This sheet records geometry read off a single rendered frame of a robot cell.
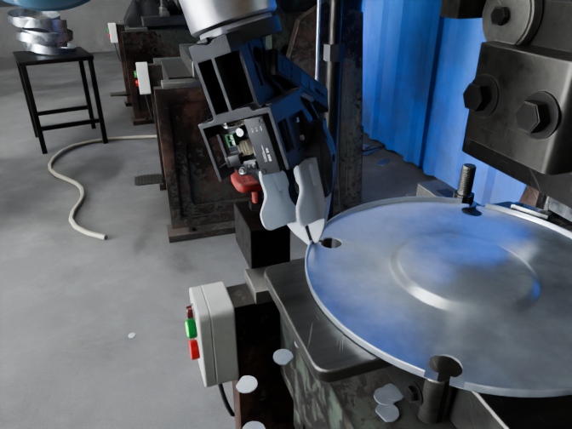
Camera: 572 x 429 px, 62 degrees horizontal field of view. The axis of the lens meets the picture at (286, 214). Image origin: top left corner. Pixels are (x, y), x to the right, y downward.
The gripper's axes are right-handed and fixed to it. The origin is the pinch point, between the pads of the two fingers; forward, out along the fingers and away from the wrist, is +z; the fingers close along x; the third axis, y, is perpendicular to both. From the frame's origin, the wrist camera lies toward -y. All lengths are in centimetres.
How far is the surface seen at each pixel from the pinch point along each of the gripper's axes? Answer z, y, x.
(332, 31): -17, -80, -21
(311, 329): 2.9, 12.4, 4.0
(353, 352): 4.1, 13.5, 7.5
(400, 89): 27, -238, -47
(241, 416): 32.9, -4.4, -24.5
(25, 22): -69, -162, -221
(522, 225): 7.6, -11.9, 18.2
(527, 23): -13.6, -3.8, 21.1
